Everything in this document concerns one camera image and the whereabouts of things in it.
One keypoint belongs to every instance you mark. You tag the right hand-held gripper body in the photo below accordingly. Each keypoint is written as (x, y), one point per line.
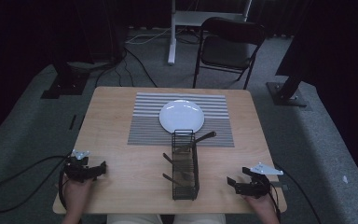
(258, 186)

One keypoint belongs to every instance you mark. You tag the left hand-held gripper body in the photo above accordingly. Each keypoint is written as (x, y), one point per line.
(74, 169)

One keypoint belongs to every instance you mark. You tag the metal knife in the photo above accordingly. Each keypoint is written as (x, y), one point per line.
(206, 136)

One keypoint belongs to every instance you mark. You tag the person's right hand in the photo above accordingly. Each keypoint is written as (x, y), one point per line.
(264, 205)

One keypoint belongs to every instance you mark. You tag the person's left hand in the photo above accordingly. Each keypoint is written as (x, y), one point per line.
(74, 196)

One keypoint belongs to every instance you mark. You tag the person's right leg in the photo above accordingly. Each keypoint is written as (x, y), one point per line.
(199, 219)

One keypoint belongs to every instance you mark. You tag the grey striped placemat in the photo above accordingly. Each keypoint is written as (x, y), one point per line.
(146, 130)

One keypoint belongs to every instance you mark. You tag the black stand base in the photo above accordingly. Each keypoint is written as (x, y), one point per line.
(66, 84)
(286, 93)

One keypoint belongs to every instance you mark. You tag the white round plate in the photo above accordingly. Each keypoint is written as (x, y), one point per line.
(181, 116)

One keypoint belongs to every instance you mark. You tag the black folding chair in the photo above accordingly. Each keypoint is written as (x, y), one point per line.
(230, 49)

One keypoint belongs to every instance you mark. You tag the dark curtain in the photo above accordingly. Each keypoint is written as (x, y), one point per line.
(338, 46)
(18, 46)

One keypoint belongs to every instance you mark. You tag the white desk frame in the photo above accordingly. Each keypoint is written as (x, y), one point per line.
(172, 46)

